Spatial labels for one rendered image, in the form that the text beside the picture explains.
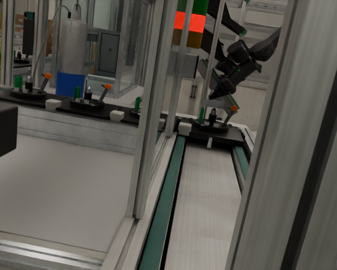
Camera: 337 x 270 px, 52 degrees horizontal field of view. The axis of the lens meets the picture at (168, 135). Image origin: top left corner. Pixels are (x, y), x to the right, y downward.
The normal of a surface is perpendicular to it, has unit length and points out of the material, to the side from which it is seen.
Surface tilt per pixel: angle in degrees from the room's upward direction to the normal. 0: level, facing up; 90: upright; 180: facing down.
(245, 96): 90
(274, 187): 90
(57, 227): 0
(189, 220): 0
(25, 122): 90
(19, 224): 0
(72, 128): 90
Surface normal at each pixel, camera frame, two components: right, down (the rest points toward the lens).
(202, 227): 0.16, -0.95
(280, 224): -0.10, 0.25
